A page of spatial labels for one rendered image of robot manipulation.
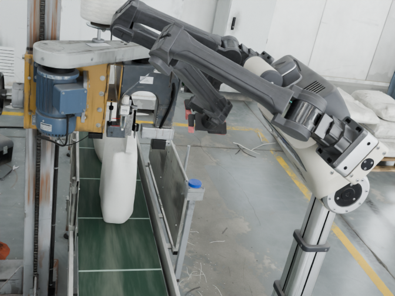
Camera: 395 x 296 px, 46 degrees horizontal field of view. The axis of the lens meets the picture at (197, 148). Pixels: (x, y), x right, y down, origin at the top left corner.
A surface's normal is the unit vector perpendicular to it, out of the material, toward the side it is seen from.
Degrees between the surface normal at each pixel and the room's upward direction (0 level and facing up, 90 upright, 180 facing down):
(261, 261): 0
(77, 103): 90
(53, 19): 90
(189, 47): 58
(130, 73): 90
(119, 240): 0
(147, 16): 104
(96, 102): 90
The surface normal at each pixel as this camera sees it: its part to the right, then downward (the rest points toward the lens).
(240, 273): 0.17, -0.89
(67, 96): 0.61, 0.44
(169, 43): 0.07, -0.11
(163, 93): 0.22, 0.45
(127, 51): 0.77, 0.39
